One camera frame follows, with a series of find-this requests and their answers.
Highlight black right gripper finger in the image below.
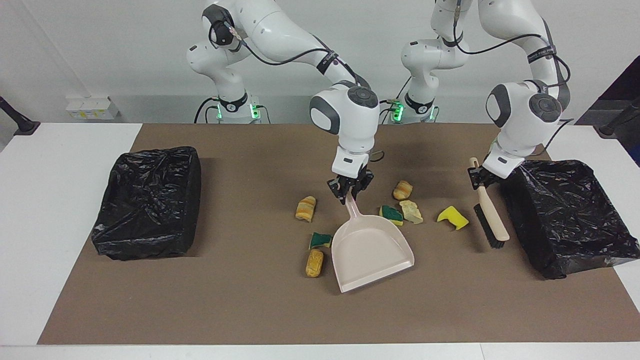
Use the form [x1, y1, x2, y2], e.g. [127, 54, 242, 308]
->
[327, 179, 349, 206]
[353, 172, 375, 198]

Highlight green and yellow sponge piece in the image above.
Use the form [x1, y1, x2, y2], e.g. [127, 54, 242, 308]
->
[378, 204, 405, 227]
[308, 231, 333, 250]

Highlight pale cream bread piece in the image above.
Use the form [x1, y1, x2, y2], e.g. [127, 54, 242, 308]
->
[399, 200, 424, 224]

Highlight brown table mat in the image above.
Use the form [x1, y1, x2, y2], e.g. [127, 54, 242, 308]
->
[37, 123, 640, 346]

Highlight black left arm base cable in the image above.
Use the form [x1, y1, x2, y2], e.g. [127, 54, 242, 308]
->
[378, 99, 401, 125]

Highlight striped toy croissant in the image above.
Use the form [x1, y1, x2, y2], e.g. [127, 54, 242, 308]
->
[392, 180, 414, 201]
[295, 195, 317, 223]

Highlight white power strip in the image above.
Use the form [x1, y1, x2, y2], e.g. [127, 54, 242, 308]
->
[66, 96, 120, 121]

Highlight brown bread roll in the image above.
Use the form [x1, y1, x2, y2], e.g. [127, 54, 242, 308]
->
[305, 248, 325, 279]

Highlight black arm base cable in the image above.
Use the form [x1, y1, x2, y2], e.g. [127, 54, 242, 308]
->
[194, 96, 221, 124]
[378, 99, 401, 125]

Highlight beige plastic dustpan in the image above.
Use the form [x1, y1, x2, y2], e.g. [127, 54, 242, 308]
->
[331, 194, 416, 294]

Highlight bin lined with black bag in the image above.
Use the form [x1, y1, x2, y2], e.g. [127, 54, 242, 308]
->
[500, 159, 640, 280]
[91, 146, 202, 261]

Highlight beige hand brush black bristles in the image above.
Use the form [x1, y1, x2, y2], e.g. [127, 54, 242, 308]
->
[468, 156, 511, 250]

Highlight black right arm base cable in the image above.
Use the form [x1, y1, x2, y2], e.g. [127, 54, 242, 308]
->
[194, 96, 221, 124]

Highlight black stand leg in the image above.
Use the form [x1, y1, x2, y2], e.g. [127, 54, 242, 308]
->
[0, 96, 41, 137]
[594, 97, 640, 139]

